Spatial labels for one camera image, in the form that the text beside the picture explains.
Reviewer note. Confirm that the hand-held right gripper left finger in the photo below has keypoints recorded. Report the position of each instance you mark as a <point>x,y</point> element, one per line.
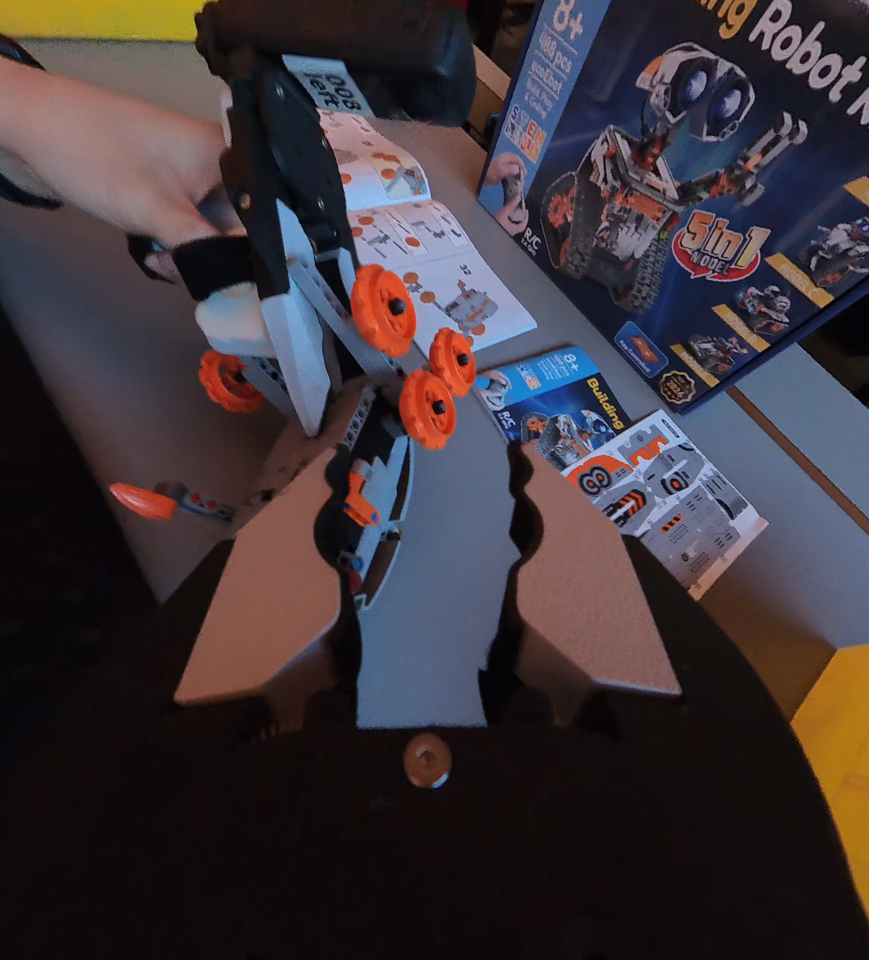
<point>262,600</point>

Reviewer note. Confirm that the blue robot kit manual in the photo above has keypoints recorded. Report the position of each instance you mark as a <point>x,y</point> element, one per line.
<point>562,405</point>

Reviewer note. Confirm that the grey orange brick robot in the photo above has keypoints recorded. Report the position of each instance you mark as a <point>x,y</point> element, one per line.
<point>382,307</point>

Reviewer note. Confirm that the orange fin brick assembly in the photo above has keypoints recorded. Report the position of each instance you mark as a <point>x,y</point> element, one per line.
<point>142,499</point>

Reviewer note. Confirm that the grey desk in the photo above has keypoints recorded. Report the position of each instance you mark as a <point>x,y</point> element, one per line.
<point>442,562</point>

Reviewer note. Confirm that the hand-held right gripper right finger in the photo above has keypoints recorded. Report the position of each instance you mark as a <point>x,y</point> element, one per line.
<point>592,600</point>

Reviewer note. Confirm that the person's left hand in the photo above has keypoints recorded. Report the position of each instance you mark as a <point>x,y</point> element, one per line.
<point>119,157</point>

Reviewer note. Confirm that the blue robot kit box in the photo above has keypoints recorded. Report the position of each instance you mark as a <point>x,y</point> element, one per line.
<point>667,187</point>

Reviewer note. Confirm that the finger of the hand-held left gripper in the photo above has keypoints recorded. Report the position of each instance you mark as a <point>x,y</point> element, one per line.
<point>296,352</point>

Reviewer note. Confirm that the white instruction booklet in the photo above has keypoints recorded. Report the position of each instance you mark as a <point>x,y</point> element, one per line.
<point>434,247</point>

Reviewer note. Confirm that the robot sticker sheet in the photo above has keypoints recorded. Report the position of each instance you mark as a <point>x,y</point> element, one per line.
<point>682,510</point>

